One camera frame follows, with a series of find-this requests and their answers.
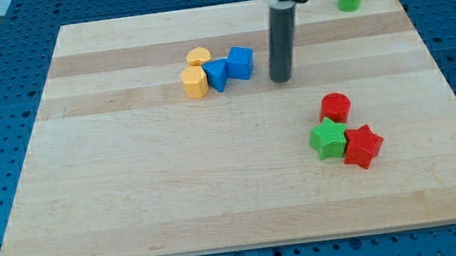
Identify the blue triangle block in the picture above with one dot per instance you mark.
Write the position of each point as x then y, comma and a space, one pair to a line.
217, 74

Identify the green star block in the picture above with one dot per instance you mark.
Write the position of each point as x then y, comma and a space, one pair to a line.
328, 139

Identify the red star block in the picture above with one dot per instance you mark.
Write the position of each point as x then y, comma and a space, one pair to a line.
362, 146

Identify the blue cube block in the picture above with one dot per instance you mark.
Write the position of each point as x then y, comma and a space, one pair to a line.
240, 63

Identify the red cylinder block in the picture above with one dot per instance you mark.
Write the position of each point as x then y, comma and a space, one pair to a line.
335, 106

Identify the yellow hexagon block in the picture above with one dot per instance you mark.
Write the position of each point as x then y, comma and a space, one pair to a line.
194, 80

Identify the wooden board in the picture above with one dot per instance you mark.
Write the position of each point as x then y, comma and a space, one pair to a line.
122, 163

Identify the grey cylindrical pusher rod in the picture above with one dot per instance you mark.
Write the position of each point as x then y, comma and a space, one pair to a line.
281, 35

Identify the yellow heart block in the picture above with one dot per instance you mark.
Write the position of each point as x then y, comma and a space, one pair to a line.
198, 56

